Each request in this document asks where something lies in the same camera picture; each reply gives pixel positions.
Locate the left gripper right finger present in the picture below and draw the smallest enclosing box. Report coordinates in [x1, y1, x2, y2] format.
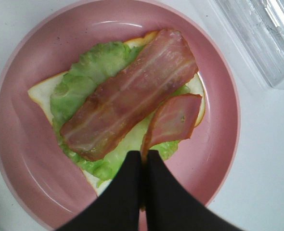
[144, 150, 240, 231]

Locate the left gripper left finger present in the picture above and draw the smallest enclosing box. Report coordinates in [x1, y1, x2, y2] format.
[57, 151, 141, 231]

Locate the bacon strip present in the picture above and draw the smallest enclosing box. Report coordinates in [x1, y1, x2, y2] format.
[60, 28, 198, 161]
[141, 93, 203, 162]

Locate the bread slice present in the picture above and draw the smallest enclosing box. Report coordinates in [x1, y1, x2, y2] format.
[27, 30, 206, 197]

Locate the green lettuce leaf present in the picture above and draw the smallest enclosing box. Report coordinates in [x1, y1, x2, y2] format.
[50, 38, 198, 182]

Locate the pink round plate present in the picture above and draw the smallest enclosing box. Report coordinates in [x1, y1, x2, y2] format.
[0, 0, 240, 229]

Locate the right clear plastic tray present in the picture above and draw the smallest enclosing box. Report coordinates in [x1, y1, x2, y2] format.
[215, 0, 284, 90]

